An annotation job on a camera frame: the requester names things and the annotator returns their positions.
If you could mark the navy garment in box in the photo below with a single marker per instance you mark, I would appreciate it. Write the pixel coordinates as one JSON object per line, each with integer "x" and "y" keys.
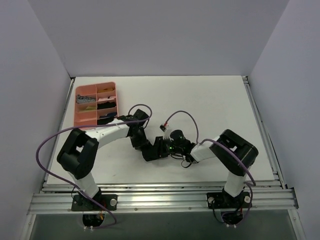
{"x": 108, "y": 115}

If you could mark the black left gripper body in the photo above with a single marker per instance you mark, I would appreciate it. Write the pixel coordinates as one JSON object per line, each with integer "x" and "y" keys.
{"x": 152, "y": 153}

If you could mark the striped rolled garment in box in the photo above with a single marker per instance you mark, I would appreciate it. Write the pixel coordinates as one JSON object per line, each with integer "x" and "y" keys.
{"x": 84, "y": 99}

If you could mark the pink compartment organizer box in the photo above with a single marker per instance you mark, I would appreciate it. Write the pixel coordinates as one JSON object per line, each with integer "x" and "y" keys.
{"x": 83, "y": 118}

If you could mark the pink garment in box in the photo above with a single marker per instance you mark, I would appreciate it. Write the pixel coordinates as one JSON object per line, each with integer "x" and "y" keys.
{"x": 101, "y": 98}

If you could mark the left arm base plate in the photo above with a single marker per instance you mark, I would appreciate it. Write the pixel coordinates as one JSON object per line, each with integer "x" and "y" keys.
{"x": 82, "y": 204}

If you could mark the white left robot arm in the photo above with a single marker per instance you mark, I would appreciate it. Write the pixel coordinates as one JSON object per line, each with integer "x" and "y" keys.
{"x": 78, "y": 153}

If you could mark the yellow garment in box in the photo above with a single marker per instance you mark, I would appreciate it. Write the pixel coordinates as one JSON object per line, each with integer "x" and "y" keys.
{"x": 105, "y": 89}

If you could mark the olive garment in box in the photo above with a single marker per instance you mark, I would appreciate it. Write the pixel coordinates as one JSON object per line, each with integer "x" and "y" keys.
{"x": 90, "y": 108}

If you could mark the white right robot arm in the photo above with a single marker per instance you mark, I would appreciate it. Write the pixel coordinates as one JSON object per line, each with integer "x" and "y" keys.
{"x": 233, "y": 151}

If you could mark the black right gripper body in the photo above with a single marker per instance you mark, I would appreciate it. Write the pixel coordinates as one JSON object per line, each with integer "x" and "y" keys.
{"x": 164, "y": 145}

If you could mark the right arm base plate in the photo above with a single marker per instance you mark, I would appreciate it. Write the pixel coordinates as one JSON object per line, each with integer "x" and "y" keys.
{"x": 222, "y": 200}

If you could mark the black striped underwear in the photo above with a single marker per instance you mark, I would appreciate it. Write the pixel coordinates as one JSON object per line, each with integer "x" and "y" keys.
{"x": 156, "y": 151}

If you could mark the black garment in lower compartment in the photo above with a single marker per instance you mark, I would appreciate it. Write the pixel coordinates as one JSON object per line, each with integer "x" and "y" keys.
{"x": 104, "y": 121}

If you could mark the black rolled garment in box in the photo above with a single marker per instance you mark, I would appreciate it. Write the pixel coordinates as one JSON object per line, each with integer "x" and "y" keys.
{"x": 106, "y": 105}

